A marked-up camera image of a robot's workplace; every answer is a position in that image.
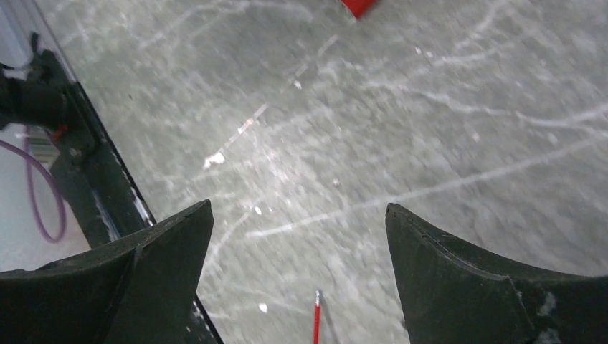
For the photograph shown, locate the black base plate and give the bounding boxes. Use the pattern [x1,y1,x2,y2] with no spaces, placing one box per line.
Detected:
[28,33,224,344]

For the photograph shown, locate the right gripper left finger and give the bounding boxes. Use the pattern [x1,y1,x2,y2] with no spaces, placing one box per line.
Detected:
[1,200,214,343]

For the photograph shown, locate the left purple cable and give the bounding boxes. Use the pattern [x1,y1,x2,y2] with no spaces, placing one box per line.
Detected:
[0,125,67,244]

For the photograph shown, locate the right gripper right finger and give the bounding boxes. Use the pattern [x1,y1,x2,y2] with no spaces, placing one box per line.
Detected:
[385,203,607,343]

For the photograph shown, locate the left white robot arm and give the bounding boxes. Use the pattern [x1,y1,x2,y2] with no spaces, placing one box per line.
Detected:
[1,49,70,131]

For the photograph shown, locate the red cable lock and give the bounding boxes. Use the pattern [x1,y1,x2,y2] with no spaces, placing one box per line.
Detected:
[313,290,321,344]
[340,0,377,20]

